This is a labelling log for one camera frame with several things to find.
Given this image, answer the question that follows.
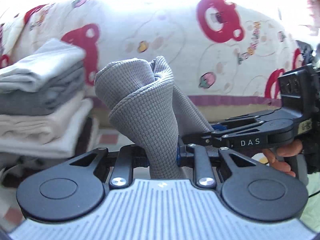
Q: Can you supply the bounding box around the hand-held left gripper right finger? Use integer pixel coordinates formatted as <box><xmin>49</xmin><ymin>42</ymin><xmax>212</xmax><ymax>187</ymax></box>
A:
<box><xmin>176</xmin><ymin>141</ymin><xmax>258</xmax><ymax>188</ymax></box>

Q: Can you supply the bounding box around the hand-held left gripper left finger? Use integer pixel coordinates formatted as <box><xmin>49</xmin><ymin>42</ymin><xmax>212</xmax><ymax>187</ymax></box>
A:
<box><xmin>69</xmin><ymin>145</ymin><xmax>150</xmax><ymax>190</ymax></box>

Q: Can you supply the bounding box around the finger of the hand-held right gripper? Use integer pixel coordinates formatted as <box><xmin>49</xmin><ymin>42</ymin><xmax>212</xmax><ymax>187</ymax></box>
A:
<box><xmin>181</xmin><ymin>120</ymin><xmax>270</xmax><ymax>146</ymax></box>
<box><xmin>212</xmin><ymin>109</ymin><xmax>283</xmax><ymax>132</ymax></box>

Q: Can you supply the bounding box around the grey waffle-knit sweater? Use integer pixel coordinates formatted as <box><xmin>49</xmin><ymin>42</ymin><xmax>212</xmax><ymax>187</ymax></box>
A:
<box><xmin>94</xmin><ymin>56</ymin><xmax>216</xmax><ymax>180</ymax></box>

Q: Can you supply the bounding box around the stack of folded clothes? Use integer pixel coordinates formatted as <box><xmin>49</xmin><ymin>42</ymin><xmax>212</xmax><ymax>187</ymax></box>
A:
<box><xmin>0</xmin><ymin>38</ymin><xmax>101</xmax><ymax>171</ymax></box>

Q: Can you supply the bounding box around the person's right hand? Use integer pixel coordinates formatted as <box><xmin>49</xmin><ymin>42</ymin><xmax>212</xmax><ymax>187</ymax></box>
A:
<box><xmin>262</xmin><ymin>139</ymin><xmax>304</xmax><ymax>178</ymax></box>

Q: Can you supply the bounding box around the cream bed base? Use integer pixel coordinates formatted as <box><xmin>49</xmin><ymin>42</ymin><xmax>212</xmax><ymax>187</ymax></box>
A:
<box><xmin>92</xmin><ymin>102</ymin><xmax>283</xmax><ymax>123</ymax></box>

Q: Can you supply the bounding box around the light green quilted cloth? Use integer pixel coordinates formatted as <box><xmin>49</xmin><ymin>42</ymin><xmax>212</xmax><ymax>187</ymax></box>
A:
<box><xmin>301</xmin><ymin>172</ymin><xmax>320</xmax><ymax>231</ymax></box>

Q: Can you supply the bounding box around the bear-print bed blanket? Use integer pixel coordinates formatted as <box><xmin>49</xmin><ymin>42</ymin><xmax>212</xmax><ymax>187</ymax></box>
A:
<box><xmin>0</xmin><ymin>0</ymin><xmax>320</xmax><ymax>101</ymax></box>

